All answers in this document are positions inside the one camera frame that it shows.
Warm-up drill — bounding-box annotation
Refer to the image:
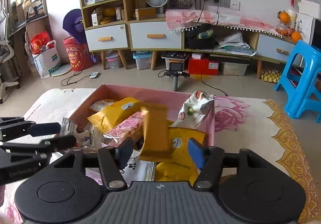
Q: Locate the gold snack bar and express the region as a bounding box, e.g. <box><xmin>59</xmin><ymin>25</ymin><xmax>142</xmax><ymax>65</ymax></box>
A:
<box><xmin>139</xmin><ymin>103</ymin><xmax>173</xmax><ymax>163</ymax></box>

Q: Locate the white printed snack packet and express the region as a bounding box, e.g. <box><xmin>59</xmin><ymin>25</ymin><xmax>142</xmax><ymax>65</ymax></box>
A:
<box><xmin>60</xmin><ymin>117</ymin><xmax>78</xmax><ymax>136</ymax></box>

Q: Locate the white black text packet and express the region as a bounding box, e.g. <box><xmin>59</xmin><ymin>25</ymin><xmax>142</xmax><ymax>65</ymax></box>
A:
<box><xmin>120</xmin><ymin>150</ymin><xmax>156</xmax><ymax>186</ymax></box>

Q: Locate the orange yellow snack pack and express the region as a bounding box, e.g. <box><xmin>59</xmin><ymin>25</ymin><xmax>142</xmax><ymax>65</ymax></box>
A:
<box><xmin>154</xmin><ymin>127</ymin><xmax>206</xmax><ymax>185</ymax></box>

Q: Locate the pink zip bag snack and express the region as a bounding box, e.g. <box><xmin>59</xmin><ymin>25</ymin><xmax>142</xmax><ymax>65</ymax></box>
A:
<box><xmin>102</xmin><ymin>111</ymin><xmax>144</xmax><ymax>147</ymax></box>

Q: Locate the yellow snack bag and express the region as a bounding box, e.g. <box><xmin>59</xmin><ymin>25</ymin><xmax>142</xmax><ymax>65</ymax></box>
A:
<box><xmin>87</xmin><ymin>97</ymin><xmax>143</xmax><ymax>134</ymax></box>

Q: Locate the white green patterned packet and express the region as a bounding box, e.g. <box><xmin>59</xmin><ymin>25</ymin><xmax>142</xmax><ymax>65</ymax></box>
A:
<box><xmin>171</xmin><ymin>90</ymin><xmax>214</xmax><ymax>129</ymax></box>

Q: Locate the pink cardboard box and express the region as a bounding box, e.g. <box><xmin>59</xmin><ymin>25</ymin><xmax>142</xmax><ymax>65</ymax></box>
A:
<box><xmin>67</xmin><ymin>84</ymin><xmax>217</xmax><ymax>187</ymax></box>

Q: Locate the white shopping bag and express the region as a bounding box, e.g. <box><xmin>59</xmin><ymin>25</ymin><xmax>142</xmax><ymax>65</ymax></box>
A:
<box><xmin>32</xmin><ymin>40</ymin><xmax>61</xmax><ymax>78</ymax></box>

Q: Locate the white office chair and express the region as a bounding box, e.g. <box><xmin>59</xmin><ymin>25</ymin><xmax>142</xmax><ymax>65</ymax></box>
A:
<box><xmin>1</xmin><ymin>8</ymin><xmax>20</xmax><ymax>104</ymax></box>

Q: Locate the red cartoon barrel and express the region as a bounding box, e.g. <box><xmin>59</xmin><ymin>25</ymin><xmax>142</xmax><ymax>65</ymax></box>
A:
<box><xmin>63</xmin><ymin>37</ymin><xmax>93</xmax><ymax>72</ymax></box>

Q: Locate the red box under cabinet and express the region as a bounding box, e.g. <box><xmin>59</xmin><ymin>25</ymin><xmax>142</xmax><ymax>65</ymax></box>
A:
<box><xmin>188</xmin><ymin>57</ymin><xmax>219</xmax><ymax>76</ymax></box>

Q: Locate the purple plush toy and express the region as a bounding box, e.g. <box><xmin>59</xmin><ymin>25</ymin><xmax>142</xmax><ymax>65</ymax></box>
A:
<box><xmin>63</xmin><ymin>9</ymin><xmax>87</xmax><ymax>44</ymax></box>

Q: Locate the low wooden tv cabinet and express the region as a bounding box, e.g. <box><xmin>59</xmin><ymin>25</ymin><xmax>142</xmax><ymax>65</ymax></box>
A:
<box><xmin>184</xmin><ymin>18</ymin><xmax>297</xmax><ymax>78</ymax></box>

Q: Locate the blue plastic stool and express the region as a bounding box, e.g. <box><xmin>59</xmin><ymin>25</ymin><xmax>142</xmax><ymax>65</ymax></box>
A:
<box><xmin>275</xmin><ymin>40</ymin><xmax>320</xmax><ymax>119</ymax></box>

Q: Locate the pink floral cloth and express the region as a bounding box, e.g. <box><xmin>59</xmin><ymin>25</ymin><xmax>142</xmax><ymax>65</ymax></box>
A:
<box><xmin>165</xmin><ymin>9</ymin><xmax>283</xmax><ymax>38</ymax></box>

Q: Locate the wooden drawer cabinet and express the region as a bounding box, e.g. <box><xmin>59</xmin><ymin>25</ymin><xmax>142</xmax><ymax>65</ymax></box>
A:
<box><xmin>80</xmin><ymin>0</ymin><xmax>184</xmax><ymax>69</ymax></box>

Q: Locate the orange fruit lower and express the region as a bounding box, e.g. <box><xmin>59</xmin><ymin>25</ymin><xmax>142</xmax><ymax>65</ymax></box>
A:
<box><xmin>291</xmin><ymin>31</ymin><xmax>302</xmax><ymax>42</ymax></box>

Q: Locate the orange fruit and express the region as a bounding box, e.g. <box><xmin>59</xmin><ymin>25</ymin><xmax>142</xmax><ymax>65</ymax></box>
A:
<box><xmin>277</xmin><ymin>11</ymin><xmax>291</xmax><ymax>24</ymax></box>
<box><xmin>291</xmin><ymin>31</ymin><xmax>302</xmax><ymax>42</ymax></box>

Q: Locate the black microwave oven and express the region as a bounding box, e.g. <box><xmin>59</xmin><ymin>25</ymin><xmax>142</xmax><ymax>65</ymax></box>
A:
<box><xmin>311</xmin><ymin>18</ymin><xmax>321</xmax><ymax>50</ymax></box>

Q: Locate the camera on tripod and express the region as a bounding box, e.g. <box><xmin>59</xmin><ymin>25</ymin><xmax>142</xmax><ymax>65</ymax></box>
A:
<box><xmin>164</xmin><ymin>63</ymin><xmax>190</xmax><ymax>91</ymax></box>

